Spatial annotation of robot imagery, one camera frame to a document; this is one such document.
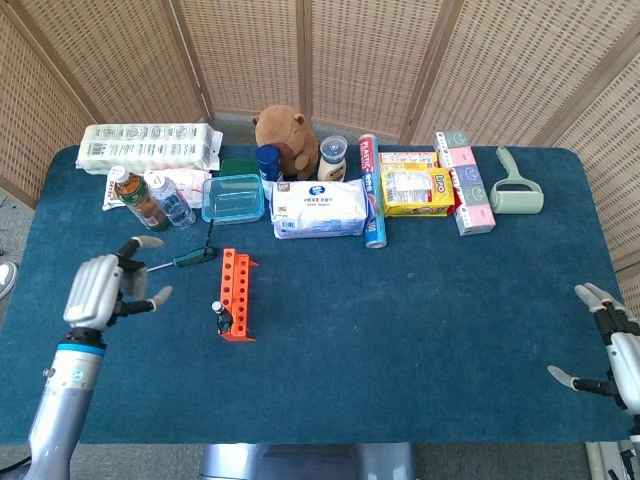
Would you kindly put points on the brown capybara plush toy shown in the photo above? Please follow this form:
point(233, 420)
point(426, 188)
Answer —
point(287, 140)

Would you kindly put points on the pink white snack bag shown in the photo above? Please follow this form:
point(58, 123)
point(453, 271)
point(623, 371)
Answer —
point(192, 182)

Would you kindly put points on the silver black precision screwdriver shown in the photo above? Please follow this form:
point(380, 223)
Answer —
point(217, 307)

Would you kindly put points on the pale green lint roller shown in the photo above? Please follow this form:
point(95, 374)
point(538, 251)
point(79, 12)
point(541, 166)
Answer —
point(517, 197)

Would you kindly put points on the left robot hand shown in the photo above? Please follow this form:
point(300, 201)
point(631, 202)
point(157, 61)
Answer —
point(95, 290)

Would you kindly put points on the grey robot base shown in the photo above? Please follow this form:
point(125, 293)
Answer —
point(310, 462)

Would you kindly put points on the dark green box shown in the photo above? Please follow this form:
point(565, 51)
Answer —
point(240, 166)

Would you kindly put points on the white grey shoe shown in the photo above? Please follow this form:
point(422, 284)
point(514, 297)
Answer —
point(7, 277)

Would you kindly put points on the green tea bottle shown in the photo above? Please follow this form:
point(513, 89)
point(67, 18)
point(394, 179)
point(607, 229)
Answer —
point(145, 202)

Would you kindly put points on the short thick green-black screwdriver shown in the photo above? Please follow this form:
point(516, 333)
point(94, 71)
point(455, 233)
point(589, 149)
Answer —
point(224, 324)

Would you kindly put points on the blue carpet table cover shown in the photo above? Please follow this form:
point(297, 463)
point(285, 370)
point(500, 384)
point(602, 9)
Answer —
point(375, 325)

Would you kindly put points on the pastel tissue box pack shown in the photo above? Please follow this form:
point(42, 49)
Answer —
point(470, 200)

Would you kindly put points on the blue white spray can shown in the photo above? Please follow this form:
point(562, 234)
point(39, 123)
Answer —
point(269, 160)

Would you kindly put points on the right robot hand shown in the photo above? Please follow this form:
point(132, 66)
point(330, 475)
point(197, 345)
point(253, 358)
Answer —
point(625, 355)

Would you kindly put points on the yellow Lipo biscuit bag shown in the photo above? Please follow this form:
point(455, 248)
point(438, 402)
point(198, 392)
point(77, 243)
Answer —
point(417, 192)

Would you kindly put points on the cream bottle with clear cap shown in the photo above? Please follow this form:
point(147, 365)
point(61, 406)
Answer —
point(332, 162)

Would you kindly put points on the white tissue roll pack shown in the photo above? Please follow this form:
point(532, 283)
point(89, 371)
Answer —
point(145, 147)

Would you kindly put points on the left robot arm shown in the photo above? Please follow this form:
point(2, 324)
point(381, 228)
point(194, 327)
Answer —
point(60, 410)

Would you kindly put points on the white blue wet wipes pack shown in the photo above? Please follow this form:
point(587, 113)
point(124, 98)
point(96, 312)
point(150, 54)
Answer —
point(320, 210)

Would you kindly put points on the red yellow flat box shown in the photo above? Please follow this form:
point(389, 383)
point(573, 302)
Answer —
point(407, 159)

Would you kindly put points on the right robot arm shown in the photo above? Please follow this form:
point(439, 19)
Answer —
point(636, 425)

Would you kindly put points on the orange tool rack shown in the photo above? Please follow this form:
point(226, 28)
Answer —
point(235, 290)

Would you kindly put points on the blue plastic wrap roll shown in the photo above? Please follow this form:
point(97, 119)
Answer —
point(374, 220)

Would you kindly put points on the clear blue-rimmed food container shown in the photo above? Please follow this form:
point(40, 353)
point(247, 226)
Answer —
point(232, 200)

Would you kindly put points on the wicker folding screen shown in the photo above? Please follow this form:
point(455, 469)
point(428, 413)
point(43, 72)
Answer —
point(350, 60)

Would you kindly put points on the clear water bottle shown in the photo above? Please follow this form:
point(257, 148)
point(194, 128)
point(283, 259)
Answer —
point(175, 205)

